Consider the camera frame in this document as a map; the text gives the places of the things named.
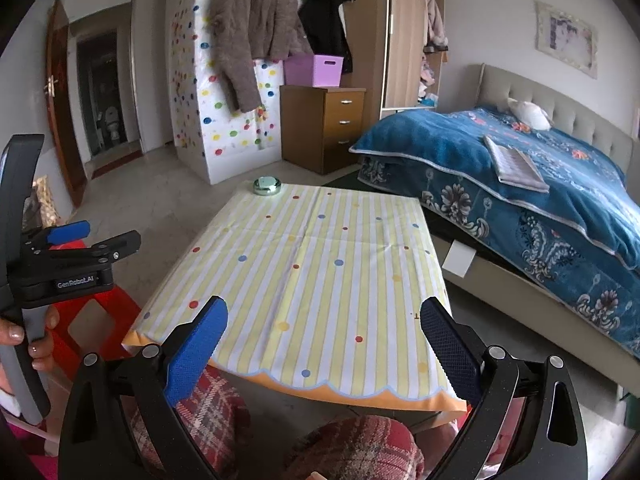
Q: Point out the red plastic stool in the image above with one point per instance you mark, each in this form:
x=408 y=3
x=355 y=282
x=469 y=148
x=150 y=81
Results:
x=115 y=305

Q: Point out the person's left hand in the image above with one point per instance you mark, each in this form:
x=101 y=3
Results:
x=45 y=335

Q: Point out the hanging pink jacket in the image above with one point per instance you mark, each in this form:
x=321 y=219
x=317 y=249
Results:
x=436 y=20

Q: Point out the brown quilted coat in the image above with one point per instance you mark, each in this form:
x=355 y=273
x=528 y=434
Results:
x=250 y=25

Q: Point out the person's left leg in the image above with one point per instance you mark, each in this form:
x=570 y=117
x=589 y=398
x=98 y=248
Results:
x=220 y=410

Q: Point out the person's leg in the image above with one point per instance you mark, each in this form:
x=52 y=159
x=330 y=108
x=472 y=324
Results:
x=220 y=410
x=360 y=450

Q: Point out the person's left forearm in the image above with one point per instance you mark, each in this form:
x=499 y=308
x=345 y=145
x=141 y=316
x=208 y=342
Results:
x=45 y=467

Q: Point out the white polka dot cabinet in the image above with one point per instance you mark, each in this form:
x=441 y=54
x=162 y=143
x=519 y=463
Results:
x=220 y=130

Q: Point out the wooden drawer cabinet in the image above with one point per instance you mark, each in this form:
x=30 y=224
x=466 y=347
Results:
x=310 y=125

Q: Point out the yellow striped tablecloth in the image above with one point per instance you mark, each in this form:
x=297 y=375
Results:
x=310 y=270

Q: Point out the person's right leg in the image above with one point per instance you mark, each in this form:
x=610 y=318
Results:
x=360 y=450

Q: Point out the white plush toy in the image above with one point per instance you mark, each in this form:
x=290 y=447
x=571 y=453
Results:
x=530 y=114

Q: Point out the white toilet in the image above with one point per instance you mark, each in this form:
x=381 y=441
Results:
x=112 y=127

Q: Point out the pile of folded clothes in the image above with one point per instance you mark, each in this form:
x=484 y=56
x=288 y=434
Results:
x=429 y=80

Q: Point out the dark wooden door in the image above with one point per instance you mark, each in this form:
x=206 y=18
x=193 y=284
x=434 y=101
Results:
x=65 y=110

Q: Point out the gold patterned gift bag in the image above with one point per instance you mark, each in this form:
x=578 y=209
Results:
x=47 y=200

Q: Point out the beige upholstered bed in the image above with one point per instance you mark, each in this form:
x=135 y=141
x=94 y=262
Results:
x=550 y=105

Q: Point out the folded grey cloth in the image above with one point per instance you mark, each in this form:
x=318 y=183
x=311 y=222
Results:
x=517 y=165

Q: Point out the white paper tag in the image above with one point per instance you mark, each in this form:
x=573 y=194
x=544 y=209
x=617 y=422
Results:
x=459 y=258

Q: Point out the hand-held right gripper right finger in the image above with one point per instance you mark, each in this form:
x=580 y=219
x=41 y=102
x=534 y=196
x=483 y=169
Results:
x=450 y=347

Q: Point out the bed with blue blanket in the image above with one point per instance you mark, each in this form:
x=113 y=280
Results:
x=425 y=140

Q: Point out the black coat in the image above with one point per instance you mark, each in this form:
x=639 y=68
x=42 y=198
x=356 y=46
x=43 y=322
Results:
x=325 y=25

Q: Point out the purple plastic basket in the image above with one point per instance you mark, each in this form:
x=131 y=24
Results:
x=312 y=71

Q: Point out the dark green box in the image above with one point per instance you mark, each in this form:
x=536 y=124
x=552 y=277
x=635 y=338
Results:
x=627 y=400

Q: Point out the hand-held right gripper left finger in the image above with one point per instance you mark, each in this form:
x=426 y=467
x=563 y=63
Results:
x=197 y=345

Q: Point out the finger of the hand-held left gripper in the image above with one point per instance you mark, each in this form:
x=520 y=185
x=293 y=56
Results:
x=120 y=247
x=70 y=231

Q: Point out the wooden wardrobe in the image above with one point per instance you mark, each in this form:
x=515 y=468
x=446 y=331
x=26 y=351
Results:
x=405 y=35

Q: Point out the large wall poster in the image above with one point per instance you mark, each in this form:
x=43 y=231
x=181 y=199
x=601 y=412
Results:
x=567 y=37

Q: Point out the dark floor mat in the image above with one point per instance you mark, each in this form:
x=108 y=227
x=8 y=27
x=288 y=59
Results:
x=342 y=179

